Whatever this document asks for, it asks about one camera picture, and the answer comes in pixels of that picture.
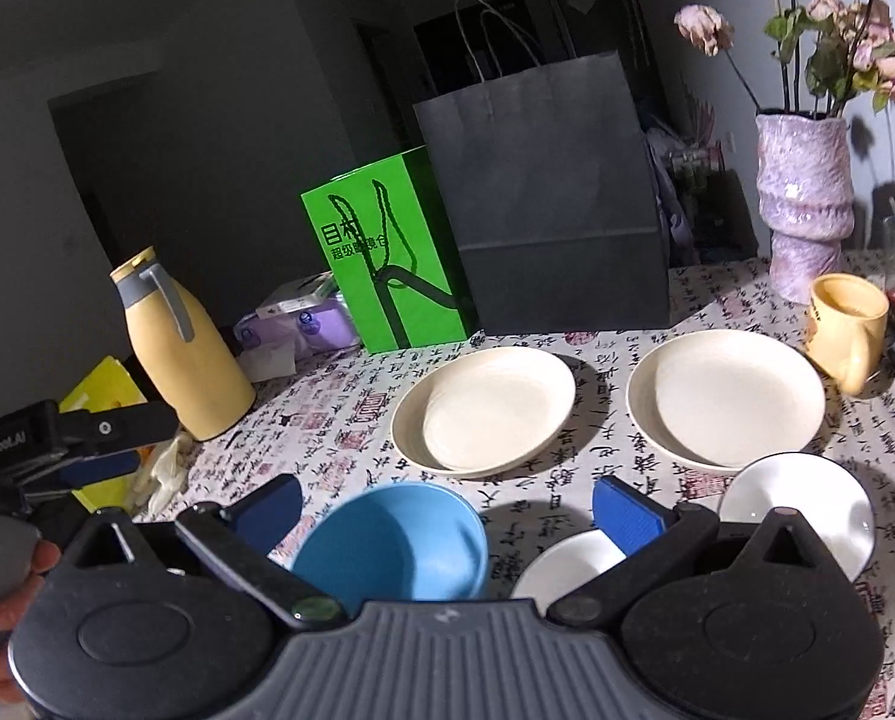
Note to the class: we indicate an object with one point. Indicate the yellow snack box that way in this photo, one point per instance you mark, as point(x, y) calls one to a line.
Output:
point(107, 387)

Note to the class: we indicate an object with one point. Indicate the person left hand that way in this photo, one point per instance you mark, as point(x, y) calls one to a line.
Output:
point(45, 557)

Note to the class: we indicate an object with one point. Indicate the dried pink flowers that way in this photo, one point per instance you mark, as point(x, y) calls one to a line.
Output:
point(829, 52)

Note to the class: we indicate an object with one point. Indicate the yellow thermos jug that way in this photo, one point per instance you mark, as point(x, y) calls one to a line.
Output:
point(180, 349)

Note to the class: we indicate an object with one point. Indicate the green paper bag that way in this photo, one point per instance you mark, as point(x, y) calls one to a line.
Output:
point(385, 234)

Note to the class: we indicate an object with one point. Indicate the small white box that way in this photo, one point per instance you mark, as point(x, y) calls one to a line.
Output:
point(299, 295)

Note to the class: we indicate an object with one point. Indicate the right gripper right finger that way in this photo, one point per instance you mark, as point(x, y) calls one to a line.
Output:
point(658, 544)

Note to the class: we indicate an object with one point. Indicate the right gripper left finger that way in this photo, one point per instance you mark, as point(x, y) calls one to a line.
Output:
point(233, 543)

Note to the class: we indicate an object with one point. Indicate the yellow mug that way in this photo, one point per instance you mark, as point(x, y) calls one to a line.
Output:
point(846, 328)

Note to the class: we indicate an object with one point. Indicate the white bowl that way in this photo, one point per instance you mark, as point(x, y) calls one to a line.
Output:
point(829, 497)
point(565, 567)

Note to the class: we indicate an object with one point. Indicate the purple tissue pack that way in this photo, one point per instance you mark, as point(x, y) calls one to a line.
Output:
point(320, 328)

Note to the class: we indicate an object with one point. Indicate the purple jacket on chair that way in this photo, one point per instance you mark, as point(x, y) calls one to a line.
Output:
point(682, 169)

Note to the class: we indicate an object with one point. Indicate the cream plate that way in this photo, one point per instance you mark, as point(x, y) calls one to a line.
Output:
point(484, 413)
point(719, 399)

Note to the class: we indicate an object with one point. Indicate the white rubber gloves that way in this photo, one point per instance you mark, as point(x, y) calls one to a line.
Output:
point(162, 476)

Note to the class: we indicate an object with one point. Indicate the black paper bag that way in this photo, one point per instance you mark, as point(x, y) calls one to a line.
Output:
point(549, 190)

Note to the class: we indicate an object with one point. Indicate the blue bowl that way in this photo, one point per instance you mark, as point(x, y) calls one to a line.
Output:
point(402, 542)

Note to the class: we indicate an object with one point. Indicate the purple ceramic vase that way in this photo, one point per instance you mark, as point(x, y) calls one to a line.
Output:
point(804, 185)

